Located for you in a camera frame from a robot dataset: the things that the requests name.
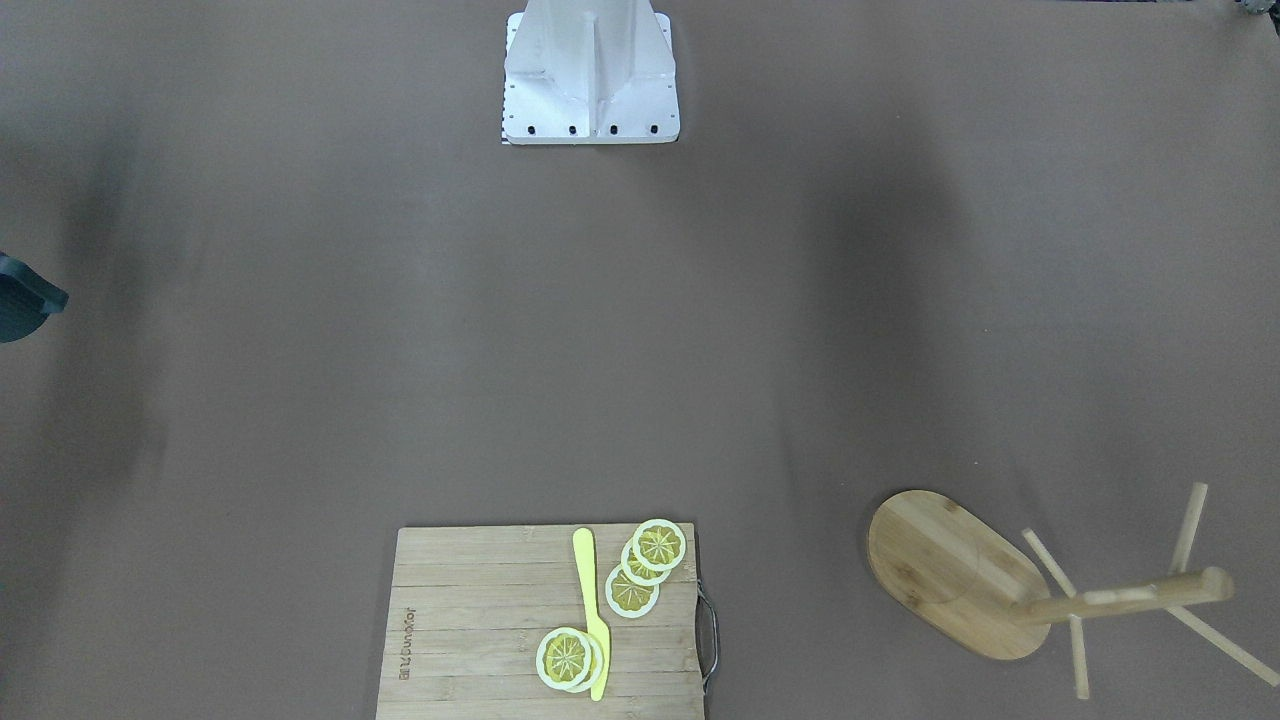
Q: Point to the lemon slice under single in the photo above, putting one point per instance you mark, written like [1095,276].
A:
[596,666]

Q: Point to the lemon slice single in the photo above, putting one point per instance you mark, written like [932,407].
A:
[562,659]

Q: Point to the wooden cup storage rack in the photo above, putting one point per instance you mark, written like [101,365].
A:
[960,576]

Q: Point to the lemon slice top stack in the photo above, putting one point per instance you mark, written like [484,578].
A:
[659,544]

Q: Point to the dark teal mug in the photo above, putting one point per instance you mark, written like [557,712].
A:
[27,299]

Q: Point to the yellow plastic knife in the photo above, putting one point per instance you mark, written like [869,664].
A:
[584,554]

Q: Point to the bamboo cutting board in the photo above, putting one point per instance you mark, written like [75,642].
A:
[468,607]

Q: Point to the lemon slice stack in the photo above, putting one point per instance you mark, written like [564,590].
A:
[659,544]
[637,572]

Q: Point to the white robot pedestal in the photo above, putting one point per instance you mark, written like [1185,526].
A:
[589,73]

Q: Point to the lemon slice middle stack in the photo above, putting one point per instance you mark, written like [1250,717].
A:
[637,572]

